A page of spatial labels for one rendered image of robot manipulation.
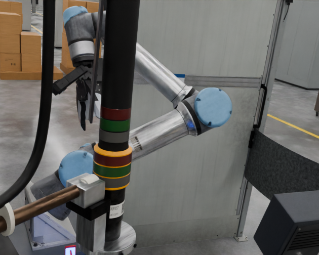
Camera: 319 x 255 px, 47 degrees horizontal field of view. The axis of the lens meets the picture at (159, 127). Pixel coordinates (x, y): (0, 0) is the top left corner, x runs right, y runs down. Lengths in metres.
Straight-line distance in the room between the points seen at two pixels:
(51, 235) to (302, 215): 0.73
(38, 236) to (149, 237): 1.71
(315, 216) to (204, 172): 1.68
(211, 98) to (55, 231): 0.62
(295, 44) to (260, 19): 8.03
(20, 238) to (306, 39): 9.60
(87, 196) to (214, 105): 0.73
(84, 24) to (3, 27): 6.76
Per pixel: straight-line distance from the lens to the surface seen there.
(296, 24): 10.65
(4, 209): 0.35
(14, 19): 7.88
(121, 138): 0.40
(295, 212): 1.10
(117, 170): 0.41
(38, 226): 1.19
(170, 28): 2.33
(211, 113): 1.07
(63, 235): 1.22
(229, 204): 2.98
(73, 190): 0.39
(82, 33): 1.12
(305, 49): 10.36
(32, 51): 7.98
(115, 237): 0.46
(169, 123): 1.07
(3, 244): 0.58
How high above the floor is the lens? 1.74
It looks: 19 degrees down
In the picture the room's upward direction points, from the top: 6 degrees clockwise
